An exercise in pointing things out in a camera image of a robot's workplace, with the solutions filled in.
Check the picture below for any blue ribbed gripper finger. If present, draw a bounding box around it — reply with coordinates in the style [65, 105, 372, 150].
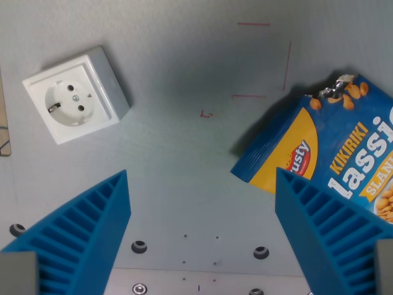
[274, 167, 393, 295]
[0, 169, 132, 295]

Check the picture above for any blue peanut snack bag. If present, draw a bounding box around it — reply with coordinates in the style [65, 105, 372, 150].
[230, 73, 393, 224]

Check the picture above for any brown wooden board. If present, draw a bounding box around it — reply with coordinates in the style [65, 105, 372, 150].
[0, 69, 12, 157]

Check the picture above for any white wall power socket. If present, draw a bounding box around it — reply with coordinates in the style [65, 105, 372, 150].
[21, 45, 131, 146]

